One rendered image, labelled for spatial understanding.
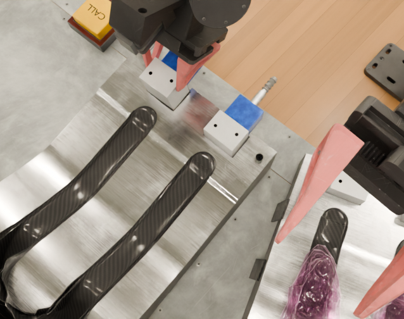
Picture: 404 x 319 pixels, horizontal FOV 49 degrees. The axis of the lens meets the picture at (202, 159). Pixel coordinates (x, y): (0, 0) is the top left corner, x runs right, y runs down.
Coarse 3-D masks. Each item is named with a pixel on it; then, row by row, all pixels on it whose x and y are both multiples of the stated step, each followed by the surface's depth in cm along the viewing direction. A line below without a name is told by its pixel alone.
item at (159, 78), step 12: (156, 60) 59; (168, 60) 61; (144, 72) 59; (156, 72) 59; (168, 72) 59; (144, 84) 61; (156, 84) 59; (168, 84) 58; (156, 96) 63; (168, 96) 58; (180, 96) 62
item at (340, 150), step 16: (336, 128) 26; (320, 144) 30; (336, 144) 26; (352, 144) 25; (368, 144) 30; (320, 160) 26; (336, 160) 26; (352, 160) 30; (368, 160) 30; (320, 176) 26; (336, 176) 26; (352, 176) 31; (368, 176) 30; (384, 176) 30; (304, 192) 27; (320, 192) 26; (384, 192) 29; (400, 192) 29; (304, 208) 26; (400, 208) 29; (288, 224) 27
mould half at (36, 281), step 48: (96, 96) 65; (144, 96) 64; (192, 96) 64; (96, 144) 63; (144, 144) 62; (192, 144) 62; (0, 192) 58; (48, 192) 60; (144, 192) 61; (240, 192) 60; (48, 240) 56; (96, 240) 58; (192, 240) 59; (48, 288) 53; (144, 288) 56
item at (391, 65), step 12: (384, 48) 73; (396, 48) 73; (372, 60) 72; (384, 60) 72; (396, 60) 72; (372, 72) 72; (384, 72) 72; (396, 72) 72; (384, 84) 71; (396, 84) 71; (396, 96) 71
